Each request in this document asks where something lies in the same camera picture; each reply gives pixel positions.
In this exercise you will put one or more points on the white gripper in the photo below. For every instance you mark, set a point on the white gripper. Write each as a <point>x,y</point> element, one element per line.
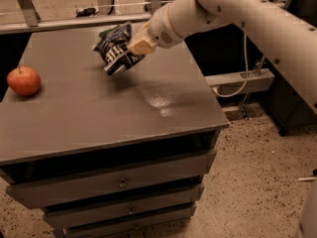
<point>160,28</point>

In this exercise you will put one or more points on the blue chip bag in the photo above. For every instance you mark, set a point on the blue chip bag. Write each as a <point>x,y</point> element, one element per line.
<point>112,47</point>

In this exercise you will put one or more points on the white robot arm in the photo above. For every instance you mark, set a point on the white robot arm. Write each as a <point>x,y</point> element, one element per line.
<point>289,43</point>

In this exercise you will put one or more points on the red apple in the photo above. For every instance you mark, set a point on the red apple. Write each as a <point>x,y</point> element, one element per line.
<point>24,80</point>

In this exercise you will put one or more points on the grey drawer cabinet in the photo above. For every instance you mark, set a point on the grey drawer cabinet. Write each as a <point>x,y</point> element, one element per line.
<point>85,120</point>

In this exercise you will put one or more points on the bottom grey drawer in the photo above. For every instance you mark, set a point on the bottom grey drawer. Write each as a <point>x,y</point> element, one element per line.
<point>133,222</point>

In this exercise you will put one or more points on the grey drawer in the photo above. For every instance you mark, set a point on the grey drawer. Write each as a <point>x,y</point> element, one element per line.
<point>133,222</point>
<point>127,203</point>
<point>54,191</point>

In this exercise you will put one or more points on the top grey drawer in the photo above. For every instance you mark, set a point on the top grey drawer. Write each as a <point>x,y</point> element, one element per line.
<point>54,191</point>

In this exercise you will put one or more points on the middle grey drawer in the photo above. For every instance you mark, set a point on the middle grey drawer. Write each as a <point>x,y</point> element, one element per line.
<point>127,203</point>

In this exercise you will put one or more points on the white stick on floor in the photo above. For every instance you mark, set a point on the white stick on floor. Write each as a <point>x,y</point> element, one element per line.
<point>306,179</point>

